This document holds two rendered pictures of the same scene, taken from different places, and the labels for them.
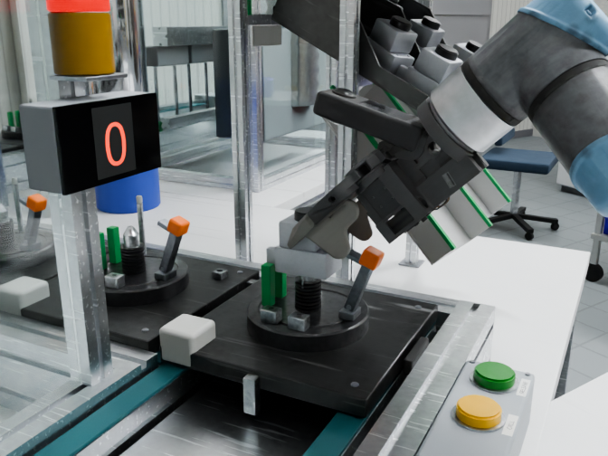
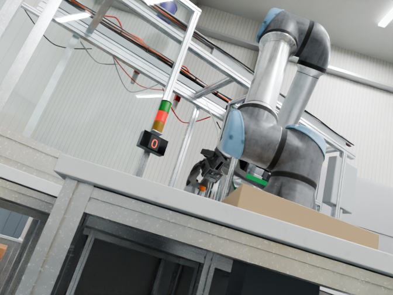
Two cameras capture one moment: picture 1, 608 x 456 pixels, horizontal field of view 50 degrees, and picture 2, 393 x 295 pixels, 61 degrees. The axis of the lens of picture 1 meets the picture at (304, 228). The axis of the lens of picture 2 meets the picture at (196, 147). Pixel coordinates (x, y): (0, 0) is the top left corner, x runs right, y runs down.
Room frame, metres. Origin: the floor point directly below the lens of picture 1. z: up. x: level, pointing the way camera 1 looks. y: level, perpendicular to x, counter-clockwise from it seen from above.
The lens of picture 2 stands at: (-0.45, -0.75, 0.75)
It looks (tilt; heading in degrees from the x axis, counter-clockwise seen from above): 20 degrees up; 35
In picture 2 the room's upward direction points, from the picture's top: 17 degrees clockwise
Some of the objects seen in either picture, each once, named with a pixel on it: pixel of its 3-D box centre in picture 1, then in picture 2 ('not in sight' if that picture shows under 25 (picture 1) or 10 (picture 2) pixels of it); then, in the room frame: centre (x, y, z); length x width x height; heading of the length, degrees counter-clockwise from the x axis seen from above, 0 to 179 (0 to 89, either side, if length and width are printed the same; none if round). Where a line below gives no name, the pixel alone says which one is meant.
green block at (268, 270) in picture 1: (268, 284); not in sight; (0.70, 0.04, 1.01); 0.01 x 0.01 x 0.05; 63
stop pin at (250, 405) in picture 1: (251, 394); not in sight; (0.58, 0.05, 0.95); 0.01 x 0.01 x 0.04; 63
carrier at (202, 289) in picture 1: (132, 254); not in sight; (0.81, 0.22, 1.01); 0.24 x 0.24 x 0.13; 63
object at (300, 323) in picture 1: (299, 321); not in sight; (0.64, 0.01, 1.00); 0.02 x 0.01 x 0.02; 63
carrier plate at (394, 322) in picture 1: (308, 330); not in sight; (0.69, 0.00, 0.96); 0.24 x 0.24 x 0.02; 63
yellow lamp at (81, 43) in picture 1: (82, 43); (157, 127); (0.57, 0.19, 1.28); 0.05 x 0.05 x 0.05
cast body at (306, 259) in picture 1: (299, 239); (191, 187); (0.69, 0.00, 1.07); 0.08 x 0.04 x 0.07; 63
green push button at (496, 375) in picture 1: (494, 379); not in sight; (0.58, -0.19, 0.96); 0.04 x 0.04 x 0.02
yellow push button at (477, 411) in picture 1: (478, 414); not in sight; (0.52, -0.16, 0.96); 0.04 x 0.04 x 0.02
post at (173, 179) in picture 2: not in sight; (181, 156); (1.57, 0.77, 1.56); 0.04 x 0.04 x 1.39; 63
